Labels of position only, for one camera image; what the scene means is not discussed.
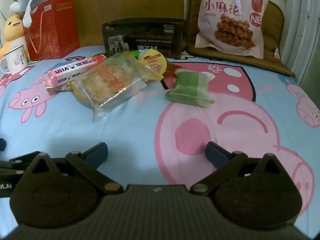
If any yellow plush duck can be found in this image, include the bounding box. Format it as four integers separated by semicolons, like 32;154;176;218
0;14;30;59

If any large pink snack bag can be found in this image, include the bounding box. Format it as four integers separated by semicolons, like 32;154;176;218
194;0;270;60

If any yellow jelly cup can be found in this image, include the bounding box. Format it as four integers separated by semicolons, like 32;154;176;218
138;49;167;77

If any small nut packet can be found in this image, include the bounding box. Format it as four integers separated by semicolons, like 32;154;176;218
45;82;75;95

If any green and white packet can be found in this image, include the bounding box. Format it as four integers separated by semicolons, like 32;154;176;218
125;50;143;60

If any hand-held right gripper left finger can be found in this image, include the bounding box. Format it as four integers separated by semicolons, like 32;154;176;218
19;142;123;196

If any red-brown snack packet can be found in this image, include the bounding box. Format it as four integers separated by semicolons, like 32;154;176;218
162;62;186;81

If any pink candy stick packet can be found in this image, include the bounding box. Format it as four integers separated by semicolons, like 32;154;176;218
47;54;108;88

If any brown wooden headboard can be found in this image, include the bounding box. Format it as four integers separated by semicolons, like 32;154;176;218
54;0;187;48

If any black carton box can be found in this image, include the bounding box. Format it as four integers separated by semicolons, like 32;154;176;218
101;18;186;58

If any cartoon pig bed sheet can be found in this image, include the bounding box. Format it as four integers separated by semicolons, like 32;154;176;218
0;44;320;230

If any white curtain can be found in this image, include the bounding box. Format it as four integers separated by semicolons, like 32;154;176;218
282;0;320;85

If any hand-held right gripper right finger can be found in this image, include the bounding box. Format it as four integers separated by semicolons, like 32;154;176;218
189;142;298;195

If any white enamel mug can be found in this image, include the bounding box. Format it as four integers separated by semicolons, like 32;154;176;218
0;44;28;75

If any clear cracker packet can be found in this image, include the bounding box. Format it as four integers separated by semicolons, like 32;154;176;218
71;52;163;124

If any red gift bag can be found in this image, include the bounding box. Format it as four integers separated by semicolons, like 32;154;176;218
23;0;81;62

